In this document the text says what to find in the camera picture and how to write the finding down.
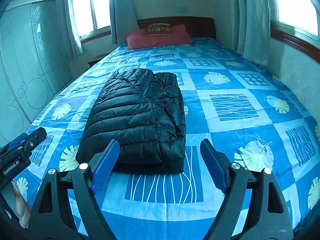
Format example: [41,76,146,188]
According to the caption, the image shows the wooden headboard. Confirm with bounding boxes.
[137,17,216,40]

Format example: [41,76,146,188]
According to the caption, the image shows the person's left hand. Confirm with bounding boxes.
[11,180,32,229]

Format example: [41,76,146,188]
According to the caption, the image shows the brown printed cushion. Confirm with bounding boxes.
[143,23,173,37]

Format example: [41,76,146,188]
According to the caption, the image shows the pale wardrobe with circle pattern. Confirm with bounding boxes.
[0,0,73,148]

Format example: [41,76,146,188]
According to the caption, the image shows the grey curtain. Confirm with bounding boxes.
[109,0,137,44]

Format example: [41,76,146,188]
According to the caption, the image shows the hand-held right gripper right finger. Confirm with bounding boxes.
[200,138,293,240]

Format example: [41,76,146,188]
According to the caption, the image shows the wooden nightstand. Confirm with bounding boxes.
[87,54,108,68]

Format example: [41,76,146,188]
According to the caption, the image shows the red pillow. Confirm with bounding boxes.
[125,25,193,50]

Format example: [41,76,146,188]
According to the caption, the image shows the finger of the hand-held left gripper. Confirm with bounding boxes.
[19,127,47,156]
[7,132,29,151]

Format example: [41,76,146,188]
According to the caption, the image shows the window with wooden sill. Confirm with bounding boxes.
[71,0,112,40]
[265,0,320,63]

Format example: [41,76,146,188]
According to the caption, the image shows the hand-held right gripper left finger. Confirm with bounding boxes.
[28,139,120,240]

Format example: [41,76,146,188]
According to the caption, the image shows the bed with blue patterned sheet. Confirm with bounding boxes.
[12,37,320,240]

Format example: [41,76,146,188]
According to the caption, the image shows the white curtain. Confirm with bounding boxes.
[59,0,83,57]

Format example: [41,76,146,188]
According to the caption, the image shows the pale curtain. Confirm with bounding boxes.
[236,0,272,65]

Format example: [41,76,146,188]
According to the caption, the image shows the black puffer jacket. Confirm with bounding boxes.
[75,68,187,174]

